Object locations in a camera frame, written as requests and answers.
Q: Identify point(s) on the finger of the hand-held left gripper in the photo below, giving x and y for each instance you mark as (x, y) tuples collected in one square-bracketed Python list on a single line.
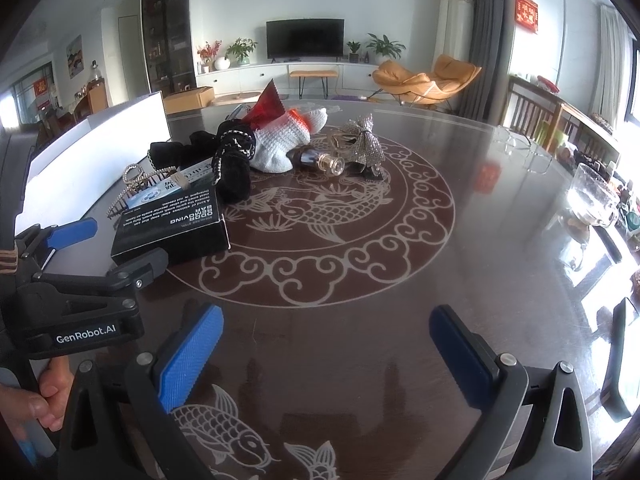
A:
[(75, 232), (140, 270)]

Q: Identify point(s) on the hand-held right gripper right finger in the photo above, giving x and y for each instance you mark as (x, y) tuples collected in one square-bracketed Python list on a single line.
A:
[(462, 360)]

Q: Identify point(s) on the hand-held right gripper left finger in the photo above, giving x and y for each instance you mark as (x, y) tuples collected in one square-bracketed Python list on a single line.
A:
[(192, 360)]

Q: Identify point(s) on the black cardboard box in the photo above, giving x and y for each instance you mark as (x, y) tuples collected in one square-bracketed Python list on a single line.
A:
[(170, 240)]

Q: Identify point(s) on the black knitted glove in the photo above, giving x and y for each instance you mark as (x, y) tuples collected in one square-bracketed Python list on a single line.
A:
[(180, 150), (232, 175)]

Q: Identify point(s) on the dark patterned desktop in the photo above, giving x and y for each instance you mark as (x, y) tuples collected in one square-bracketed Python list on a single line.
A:
[(350, 320)]

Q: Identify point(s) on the person's left hand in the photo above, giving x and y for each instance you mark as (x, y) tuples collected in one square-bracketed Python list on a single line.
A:
[(55, 395)]

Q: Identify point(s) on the rhinestone tiara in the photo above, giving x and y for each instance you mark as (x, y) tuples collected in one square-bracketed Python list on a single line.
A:
[(131, 174)]

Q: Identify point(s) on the small wooden side cabinet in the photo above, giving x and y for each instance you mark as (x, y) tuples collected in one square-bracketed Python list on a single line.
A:
[(97, 97)]

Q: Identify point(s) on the brown cardboard box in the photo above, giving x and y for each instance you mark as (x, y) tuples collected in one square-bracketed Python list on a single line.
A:
[(187, 100)]

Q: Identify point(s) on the white door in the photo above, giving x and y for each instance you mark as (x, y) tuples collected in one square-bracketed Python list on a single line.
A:
[(129, 55)]

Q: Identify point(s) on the white knit glove orange cuff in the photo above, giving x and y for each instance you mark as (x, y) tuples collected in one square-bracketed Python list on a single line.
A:
[(280, 140)]

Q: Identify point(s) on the red foil packet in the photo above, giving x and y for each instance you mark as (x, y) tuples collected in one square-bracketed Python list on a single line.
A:
[(265, 107)]

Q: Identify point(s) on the clear glass cup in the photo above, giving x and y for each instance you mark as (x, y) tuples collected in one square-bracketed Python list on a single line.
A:
[(592, 195)]

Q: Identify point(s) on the glass perfume bottle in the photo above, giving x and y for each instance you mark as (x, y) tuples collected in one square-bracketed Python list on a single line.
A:
[(320, 161)]

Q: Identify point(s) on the white round vase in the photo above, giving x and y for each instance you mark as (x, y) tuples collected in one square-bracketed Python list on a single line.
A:
[(221, 64)]

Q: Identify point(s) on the white television cabinet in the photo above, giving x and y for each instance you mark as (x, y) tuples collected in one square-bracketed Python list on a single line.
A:
[(250, 77)]

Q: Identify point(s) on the dark display cabinet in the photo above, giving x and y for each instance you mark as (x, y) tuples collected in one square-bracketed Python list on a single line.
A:
[(167, 30)]

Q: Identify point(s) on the red flower arrangement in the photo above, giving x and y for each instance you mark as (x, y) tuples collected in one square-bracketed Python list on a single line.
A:
[(207, 52)]

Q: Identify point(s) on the bushy green potted plant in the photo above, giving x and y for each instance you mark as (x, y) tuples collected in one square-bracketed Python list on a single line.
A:
[(241, 51)]

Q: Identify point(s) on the wooden dining chair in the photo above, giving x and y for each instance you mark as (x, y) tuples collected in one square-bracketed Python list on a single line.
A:
[(530, 107)]

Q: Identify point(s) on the wooden bench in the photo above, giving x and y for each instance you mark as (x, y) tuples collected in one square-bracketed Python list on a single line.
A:
[(313, 74)]

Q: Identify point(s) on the wooden sideboard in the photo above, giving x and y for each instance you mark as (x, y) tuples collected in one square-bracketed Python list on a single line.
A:
[(595, 130)]

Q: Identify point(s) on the orange lounge chair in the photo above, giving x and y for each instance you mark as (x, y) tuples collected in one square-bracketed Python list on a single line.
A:
[(425, 82)]

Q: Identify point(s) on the black television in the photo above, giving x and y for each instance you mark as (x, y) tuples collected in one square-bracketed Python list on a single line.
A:
[(305, 37)]

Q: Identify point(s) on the small potted plant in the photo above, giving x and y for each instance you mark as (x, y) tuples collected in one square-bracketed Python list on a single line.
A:
[(353, 50)]

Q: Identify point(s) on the large green potted plant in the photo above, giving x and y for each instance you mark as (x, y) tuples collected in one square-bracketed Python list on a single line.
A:
[(385, 47)]

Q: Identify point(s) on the grey curtain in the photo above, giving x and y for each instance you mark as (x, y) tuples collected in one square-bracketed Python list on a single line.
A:
[(487, 35)]

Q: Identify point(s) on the white curtain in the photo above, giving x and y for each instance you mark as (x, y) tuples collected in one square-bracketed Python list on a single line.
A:
[(614, 65)]

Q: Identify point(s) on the cloth-covered standing air conditioner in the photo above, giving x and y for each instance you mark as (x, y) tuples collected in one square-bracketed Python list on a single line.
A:
[(454, 25)]

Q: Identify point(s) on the framed wall painting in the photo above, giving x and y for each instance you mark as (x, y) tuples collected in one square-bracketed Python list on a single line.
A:
[(74, 56)]

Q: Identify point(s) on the red wall hanging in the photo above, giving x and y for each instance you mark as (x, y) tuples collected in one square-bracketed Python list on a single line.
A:
[(527, 11)]

